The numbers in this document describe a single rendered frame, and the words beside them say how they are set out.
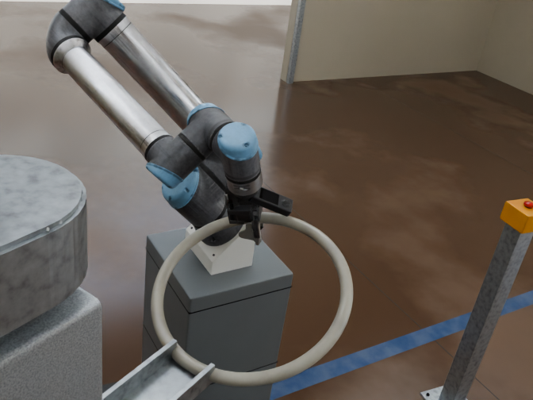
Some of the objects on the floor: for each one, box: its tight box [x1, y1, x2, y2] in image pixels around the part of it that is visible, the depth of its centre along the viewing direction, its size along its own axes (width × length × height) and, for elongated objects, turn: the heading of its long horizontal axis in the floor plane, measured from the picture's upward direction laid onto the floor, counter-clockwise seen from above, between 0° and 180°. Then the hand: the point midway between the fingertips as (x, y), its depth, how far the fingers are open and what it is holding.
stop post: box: [420, 198, 533, 400], centre depth 256 cm, size 20×20×109 cm
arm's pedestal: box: [142, 228, 293, 400], centre depth 237 cm, size 50×50×85 cm
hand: (260, 234), depth 166 cm, fingers closed on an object, 4 cm apart
